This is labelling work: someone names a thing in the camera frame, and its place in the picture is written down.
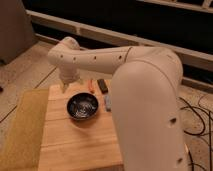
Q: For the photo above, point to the black metal bowl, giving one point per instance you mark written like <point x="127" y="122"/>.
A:
<point x="82" y="106"/>

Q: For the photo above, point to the orange marker pen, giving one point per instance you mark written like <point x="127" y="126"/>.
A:
<point x="90" y="86"/>

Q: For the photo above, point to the yellow-green cloth mat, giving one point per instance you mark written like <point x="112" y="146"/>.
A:
<point x="21" y="149"/>

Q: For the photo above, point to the grey cabinet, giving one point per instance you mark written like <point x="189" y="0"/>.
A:
<point x="16" y="31"/>

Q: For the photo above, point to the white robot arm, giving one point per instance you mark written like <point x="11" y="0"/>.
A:
<point x="144" y="100"/>

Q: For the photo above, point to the wooden cutting board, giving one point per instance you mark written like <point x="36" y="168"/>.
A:
<point x="69" y="145"/>

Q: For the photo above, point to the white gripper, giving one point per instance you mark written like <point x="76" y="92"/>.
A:
<point x="69" y="75"/>

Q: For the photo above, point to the black rectangular block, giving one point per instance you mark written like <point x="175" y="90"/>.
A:
<point x="102" y="85"/>

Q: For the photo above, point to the blue rectangular block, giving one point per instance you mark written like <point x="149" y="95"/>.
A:
<point x="107" y="102"/>

